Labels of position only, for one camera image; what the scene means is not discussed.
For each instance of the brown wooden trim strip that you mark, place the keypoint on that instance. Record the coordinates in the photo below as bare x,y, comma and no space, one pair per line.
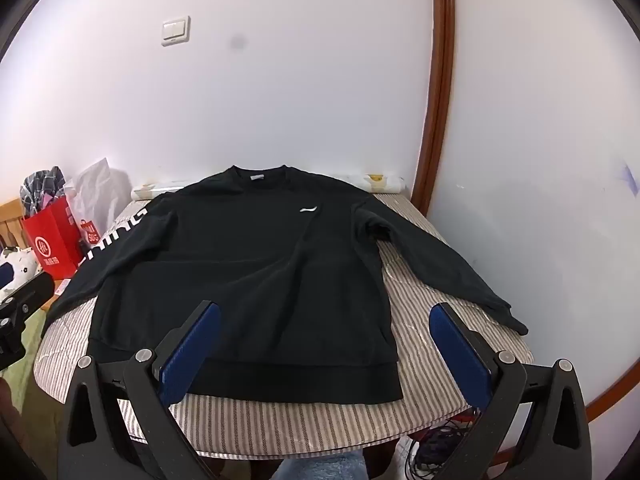
615,400

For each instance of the wooden chair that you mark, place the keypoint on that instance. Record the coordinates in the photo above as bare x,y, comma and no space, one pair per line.
10,222

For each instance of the green cloth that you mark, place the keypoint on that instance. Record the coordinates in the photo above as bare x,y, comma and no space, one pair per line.
20,382

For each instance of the black sweatshirt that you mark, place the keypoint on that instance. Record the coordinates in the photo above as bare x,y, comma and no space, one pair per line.
240,270

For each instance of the person's blue jeans leg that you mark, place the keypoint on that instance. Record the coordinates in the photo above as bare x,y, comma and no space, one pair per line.
320,467

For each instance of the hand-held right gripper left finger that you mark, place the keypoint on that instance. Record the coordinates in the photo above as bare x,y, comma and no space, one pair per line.
190,355

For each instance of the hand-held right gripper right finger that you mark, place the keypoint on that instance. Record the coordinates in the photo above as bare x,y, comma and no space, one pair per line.
460,355

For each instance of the white plastic bag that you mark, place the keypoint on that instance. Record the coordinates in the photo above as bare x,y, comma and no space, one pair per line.
102,187

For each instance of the brown wooden door frame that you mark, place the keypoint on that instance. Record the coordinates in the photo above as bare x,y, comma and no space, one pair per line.
440,85

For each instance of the red paper shopping bag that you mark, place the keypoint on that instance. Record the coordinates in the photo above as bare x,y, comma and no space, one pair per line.
50,245

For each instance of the striped mattress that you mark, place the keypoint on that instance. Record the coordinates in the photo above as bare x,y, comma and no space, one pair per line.
300,425

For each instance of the plaid cloth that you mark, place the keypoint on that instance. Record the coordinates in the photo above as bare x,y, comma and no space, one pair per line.
39,185

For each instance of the white wall light switch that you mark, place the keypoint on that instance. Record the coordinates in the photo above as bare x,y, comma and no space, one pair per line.
176,30

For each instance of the white printed paper roll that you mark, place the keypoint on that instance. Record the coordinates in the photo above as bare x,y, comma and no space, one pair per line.
381,182

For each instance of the white spotted cloth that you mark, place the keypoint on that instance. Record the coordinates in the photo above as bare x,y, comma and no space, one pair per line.
17,266

